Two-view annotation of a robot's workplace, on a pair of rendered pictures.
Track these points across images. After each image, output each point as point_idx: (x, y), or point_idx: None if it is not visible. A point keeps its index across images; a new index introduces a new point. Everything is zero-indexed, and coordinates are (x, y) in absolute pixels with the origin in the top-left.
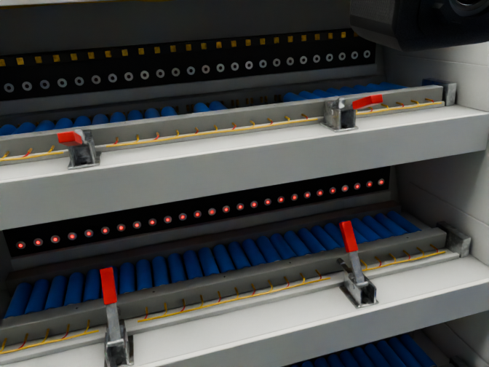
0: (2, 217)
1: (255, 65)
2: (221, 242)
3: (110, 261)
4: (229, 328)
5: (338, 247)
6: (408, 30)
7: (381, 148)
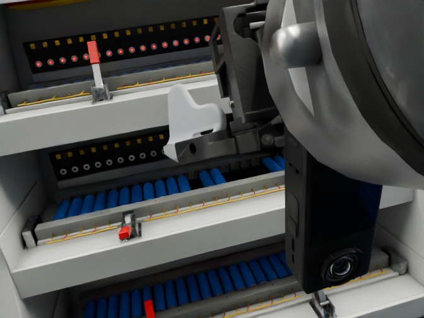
0: (82, 276)
1: None
2: (223, 265)
3: (147, 283)
4: None
5: None
6: (311, 289)
7: None
